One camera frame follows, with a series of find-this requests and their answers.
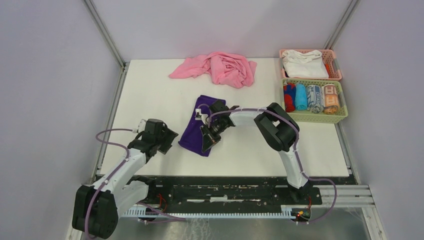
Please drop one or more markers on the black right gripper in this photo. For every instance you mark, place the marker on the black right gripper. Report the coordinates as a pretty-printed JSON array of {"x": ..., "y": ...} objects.
[{"x": 207, "y": 140}]

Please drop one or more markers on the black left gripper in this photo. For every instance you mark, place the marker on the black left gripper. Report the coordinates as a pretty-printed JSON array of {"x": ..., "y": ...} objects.
[{"x": 170, "y": 136}]

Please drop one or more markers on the purple cloth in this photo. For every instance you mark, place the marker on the purple cloth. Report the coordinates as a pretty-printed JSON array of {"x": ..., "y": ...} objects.
[{"x": 191, "y": 138}]

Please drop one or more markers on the red blue patterned towel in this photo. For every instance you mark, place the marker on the red blue patterned towel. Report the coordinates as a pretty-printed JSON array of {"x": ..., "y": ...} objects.
[{"x": 289, "y": 95}]

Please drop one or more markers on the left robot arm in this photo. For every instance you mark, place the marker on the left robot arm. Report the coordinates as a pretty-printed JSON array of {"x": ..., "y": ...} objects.
[{"x": 99, "y": 206}]

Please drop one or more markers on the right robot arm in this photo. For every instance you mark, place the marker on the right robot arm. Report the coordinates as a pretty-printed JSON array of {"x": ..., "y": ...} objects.
[{"x": 278, "y": 129}]

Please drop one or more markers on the crumpled pink cloth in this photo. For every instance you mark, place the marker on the crumpled pink cloth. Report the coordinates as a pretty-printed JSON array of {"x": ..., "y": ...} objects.
[{"x": 229, "y": 69}]

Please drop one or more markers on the rolled light blue towel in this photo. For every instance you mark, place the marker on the rolled light blue towel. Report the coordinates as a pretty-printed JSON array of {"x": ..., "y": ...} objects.
[{"x": 301, "y": 102}]

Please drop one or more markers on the green plastic basket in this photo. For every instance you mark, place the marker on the green plastic basket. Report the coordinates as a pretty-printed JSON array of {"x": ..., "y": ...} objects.
[{"x": 306, "y": 115}]

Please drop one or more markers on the white folded cloth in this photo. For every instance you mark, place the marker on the white folded cloth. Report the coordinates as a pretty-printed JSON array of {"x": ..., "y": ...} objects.
[{"x": 304, "y": 65}]

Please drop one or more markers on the orange item in pink basket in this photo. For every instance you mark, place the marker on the orange item in pink basket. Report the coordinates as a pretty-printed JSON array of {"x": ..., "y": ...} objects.
[{"x": 328, "y": 69}]

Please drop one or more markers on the pink plastic basket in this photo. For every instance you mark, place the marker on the pink plastic basket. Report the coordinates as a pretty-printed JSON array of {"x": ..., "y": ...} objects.
[{"x": 328, "y": 57}]

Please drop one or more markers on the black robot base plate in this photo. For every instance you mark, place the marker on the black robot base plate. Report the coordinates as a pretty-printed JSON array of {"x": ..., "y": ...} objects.
[{"x": 226, "y": 195}]

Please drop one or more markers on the white slotted cable duct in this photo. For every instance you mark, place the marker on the white slotted cable duct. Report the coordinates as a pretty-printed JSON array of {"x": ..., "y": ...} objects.
[{"x": 139, "y": 211}]

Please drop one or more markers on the aluminium frame rails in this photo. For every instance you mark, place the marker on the aluminium frame rails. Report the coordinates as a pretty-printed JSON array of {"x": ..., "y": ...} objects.
[{"x": 346, "y": 212}]

